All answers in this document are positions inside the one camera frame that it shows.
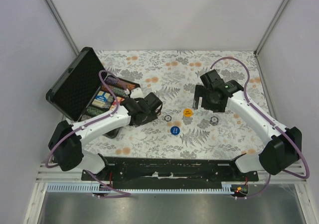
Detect blue small blind button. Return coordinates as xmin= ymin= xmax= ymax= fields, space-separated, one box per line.
xmin=170 ymin=126 xmax=180 ymax=135

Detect white slotted cable duct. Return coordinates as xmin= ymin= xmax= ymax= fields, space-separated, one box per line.
xmin=46 ymin=183 xmax=236 ymax=194

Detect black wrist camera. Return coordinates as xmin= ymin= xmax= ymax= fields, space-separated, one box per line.
xmin=144 ymin=92 xmax=162 ymax=111
xmin=200 ymin=69 xmax=224 ymax=90

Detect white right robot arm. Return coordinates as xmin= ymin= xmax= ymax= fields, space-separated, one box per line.
xmin=193 ymin=83 xmax=302 ymax=181

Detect yellow big blind button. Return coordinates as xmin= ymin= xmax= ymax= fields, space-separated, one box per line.
xmin=183 ymin=109 xmax=193 ymax=117

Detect blue 10 chip stack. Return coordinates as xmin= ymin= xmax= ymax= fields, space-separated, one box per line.
xmin=210 ymin=116 xmax=219 ymax=126

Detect blue 10 poker chip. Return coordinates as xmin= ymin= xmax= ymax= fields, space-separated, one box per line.
xmin=164 ymin=114 xmax=172 ymax=122

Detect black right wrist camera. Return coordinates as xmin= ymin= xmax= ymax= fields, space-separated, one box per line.
xmin=200 ymin=69 xmax=224 ymax=90

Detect red purple chip row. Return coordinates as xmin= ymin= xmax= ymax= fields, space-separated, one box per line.
xmin=105 ymin=76 xmax=140 ymax=91

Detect blue card deck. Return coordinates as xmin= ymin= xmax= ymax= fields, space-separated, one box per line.
xmin=92 ymin=91 xmax=114 ymax=109

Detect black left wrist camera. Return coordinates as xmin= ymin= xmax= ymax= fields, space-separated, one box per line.
xmin=144 ymin=92 xmax=162 ymax=111

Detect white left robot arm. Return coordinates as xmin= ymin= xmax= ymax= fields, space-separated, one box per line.
xmin=45 ymin=93 xmax=162 ymax=181

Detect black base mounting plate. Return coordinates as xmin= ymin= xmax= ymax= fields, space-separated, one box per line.
xmin=81 ymin=156 xmax=260 ymax=190

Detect black poker set case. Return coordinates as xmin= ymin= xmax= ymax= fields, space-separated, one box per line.
xmin=45 ymin=46 xmax=142 ymax=139

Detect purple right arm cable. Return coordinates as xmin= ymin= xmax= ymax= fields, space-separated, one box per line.
xmin=210 ymin=57 xmax=311 ymax=200

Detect floral patterned table mat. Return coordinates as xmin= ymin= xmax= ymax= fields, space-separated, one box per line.
xmin=85 ymin=50 xmax=268 ymax=159

